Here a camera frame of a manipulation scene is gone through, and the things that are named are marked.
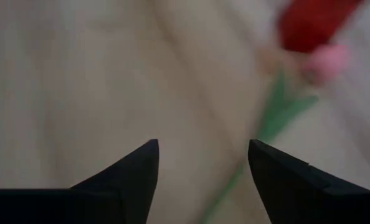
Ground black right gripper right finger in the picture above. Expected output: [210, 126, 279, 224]
[247, 138, 370, 224]

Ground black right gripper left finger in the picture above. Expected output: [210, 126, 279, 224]
[0, 138, 160, 224]

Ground pink artificial tulip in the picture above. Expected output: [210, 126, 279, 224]
[199, 44, 353, 224]

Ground red glass vase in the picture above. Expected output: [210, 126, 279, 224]
[276, 0, 366, 53]

